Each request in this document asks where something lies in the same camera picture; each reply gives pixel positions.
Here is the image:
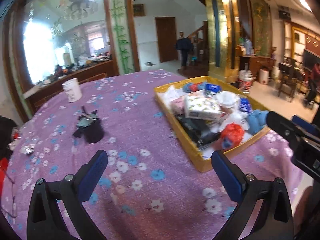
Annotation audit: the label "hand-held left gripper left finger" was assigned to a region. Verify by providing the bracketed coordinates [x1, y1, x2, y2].
[26, 149, 108, 240]

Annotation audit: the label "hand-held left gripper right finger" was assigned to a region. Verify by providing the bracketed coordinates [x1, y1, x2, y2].
[211, 150, 294, 240]

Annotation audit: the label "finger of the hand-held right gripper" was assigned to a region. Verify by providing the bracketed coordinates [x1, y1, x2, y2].
[292, 115, 317, 132]
[266, 110, 320, 145]

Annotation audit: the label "yellow cardboard box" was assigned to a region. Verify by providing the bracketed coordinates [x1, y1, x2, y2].
[154, 76, 272, 173]

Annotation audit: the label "black packet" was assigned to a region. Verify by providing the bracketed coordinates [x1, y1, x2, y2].
[175, 114, 222, 148]

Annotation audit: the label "lemon print tissue pack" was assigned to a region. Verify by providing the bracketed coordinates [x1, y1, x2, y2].
[184, 94, 222, 120]

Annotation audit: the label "pink tissue pack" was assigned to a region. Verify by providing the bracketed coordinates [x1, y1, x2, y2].
[170, 97, 187, 114]

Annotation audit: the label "black electric motor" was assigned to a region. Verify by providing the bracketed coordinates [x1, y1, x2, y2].
[77, 106, 104, 144]

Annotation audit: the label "dark wooden chairs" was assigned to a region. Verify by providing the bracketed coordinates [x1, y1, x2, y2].
[277, 57, 306, 103]

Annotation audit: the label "white floor container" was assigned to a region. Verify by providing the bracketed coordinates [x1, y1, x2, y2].
[259, 69, 270, 85]

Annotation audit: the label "white red bucket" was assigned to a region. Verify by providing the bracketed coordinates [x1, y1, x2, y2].
[239, 70, 252, 93]

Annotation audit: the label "wooden cabinet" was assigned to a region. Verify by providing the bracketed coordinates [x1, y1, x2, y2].
[239, 55, 277, 80]

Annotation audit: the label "crumpled foil wrapper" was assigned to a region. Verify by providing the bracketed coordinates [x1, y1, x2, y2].
[20, 144, 36, 155]

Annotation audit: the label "white plastic jar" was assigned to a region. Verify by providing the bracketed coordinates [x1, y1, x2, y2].
[62, 78, 82, 103]

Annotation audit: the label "clear water bottles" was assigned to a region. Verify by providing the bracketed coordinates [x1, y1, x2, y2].
[239, 36, 253, 55]

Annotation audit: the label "eyeglasses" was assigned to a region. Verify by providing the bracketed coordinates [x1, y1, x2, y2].
[0, 172, 18, 218]

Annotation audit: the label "red packet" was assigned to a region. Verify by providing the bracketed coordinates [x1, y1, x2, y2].
[0, 159, 10, 193]

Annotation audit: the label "black bag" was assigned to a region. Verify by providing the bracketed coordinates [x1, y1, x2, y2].
[0, 116, 19, 160]

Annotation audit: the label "wooden chair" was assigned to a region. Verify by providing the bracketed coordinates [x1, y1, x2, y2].
[86, 73, 108, 83]

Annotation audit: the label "wooden sideboard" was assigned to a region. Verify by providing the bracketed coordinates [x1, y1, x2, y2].
[24, 60, 119, 110]

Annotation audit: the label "pile of assorted clutter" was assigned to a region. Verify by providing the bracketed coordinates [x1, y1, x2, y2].
[42, 52, 113, 83]

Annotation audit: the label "wooden staircase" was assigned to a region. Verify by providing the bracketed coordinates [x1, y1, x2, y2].
[179, 21, 209, 78]

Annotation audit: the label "gold tiled pillar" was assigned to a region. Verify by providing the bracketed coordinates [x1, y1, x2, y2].
[202, 0, 253, 83]

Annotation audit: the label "bamboo painted glass panel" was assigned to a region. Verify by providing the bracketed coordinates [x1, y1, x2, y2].
[109, 0, 135, 74]

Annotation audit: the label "etched glass partition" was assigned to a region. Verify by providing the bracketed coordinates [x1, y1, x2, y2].
[15, 0, 113, 85]

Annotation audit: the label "brown wooden door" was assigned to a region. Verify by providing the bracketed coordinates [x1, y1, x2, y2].
[154, 16, 178, 63]

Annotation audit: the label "gold landscape wall painting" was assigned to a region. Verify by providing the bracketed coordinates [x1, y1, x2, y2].
[249, 0, 273, 57]

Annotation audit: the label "framed wall plaque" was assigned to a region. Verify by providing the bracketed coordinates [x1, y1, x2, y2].
[132, 4, 145, 17]

